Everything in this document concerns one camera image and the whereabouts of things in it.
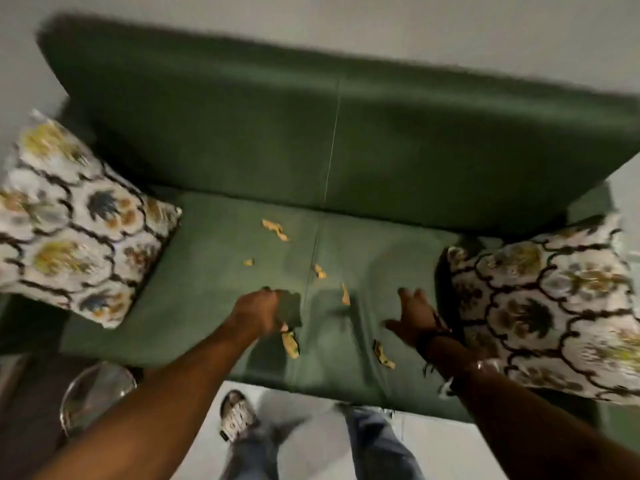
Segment person's left hand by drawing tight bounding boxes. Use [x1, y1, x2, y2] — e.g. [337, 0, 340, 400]
[227, 287, 292, 341]

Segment person's right hand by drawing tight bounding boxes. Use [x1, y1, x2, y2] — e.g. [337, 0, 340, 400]
[382, 287, 451, 348]

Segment person's right forearm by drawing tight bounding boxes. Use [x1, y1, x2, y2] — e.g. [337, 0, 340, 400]
[425, 335, 640, 480]

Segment person's left forearm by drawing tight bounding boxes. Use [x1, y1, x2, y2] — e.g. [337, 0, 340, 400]
[30, 322, 251, 480]

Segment black thread wristband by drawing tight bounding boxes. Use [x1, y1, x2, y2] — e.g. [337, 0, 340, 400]
[415, 327, 457, 378]

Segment scattered yellow snack crumbs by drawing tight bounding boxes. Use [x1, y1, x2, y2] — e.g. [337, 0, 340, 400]
[243, 219, 397, 370]

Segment patterned sandal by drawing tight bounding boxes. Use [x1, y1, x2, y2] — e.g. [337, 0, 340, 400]
[218, 390, 261, 443]

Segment blue jeans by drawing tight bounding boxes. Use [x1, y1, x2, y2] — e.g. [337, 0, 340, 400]
[220, 402, 426, 480]

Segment floral cushion with dark flower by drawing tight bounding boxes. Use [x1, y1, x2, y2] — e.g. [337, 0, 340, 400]
[446, 214, 640, 406]

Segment green fabric sofa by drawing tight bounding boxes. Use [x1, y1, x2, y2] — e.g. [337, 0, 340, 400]
[0, 14, 640, 440]

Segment round clear glass side table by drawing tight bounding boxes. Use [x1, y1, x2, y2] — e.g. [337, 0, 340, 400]
[59, 361, 139, 438]

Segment floral cushion with blue flowers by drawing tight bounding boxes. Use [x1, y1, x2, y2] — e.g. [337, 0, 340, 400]
[0, 109, 183, 329]

